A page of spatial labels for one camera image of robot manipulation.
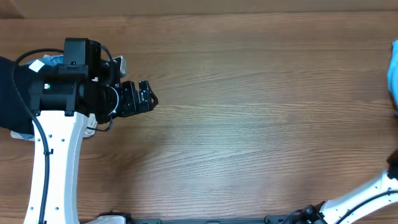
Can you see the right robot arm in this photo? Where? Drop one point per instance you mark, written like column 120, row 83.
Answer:
column 377, row 193

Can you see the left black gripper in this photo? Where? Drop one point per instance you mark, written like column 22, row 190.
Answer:
column 134, row 106

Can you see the light blue t-shirt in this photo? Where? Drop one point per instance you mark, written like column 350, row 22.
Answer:
column 392, row 76

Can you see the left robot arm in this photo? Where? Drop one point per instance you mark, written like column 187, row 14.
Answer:
column 61, row 100

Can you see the black folded garment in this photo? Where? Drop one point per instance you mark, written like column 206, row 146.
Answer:
column 13, row 115

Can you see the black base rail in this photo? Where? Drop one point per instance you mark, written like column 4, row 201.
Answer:
column 296, row 217

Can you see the beige folded garment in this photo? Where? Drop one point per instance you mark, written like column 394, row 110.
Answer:
column 89, row 131

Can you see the blue denim jeans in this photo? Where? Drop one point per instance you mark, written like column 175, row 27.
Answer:
column 52, row 60

